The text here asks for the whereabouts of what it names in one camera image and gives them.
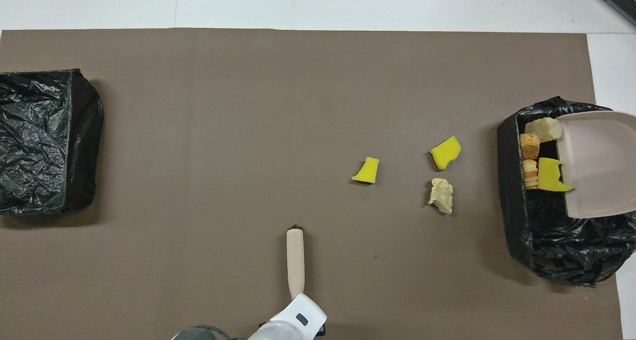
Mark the bin with black bag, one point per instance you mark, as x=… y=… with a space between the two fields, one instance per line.
x=571 y=250
x=39 y=141

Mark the beige plastic dustpan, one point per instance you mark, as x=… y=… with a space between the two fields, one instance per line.
x=601 y=166

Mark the brown bread roll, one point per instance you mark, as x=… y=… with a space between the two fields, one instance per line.
x=529 y=146

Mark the brown paper mat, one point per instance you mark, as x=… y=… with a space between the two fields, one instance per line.
x=198 y=81

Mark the notched yellow sponge piece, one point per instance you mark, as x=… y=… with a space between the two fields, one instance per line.
x=549 y=175

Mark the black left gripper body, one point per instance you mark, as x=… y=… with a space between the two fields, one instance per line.
x=320 y=328

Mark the large beige bread chunk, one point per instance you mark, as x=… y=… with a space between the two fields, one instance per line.
x=542 y=129

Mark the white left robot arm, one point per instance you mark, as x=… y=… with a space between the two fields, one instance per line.
x=293 y=320

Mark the beige hand brush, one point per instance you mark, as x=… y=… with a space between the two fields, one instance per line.
x=295 y=260

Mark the small yellow sponge piece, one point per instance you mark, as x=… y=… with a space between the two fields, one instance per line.
x=367 y=171

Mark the large yellow sponge piece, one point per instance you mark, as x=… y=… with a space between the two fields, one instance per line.
x=445 y=152

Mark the small beige bread chunk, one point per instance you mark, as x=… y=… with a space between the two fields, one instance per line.
x=530 y=175

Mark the beige torn bread chunk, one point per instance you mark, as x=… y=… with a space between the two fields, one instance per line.
x=441 y=193

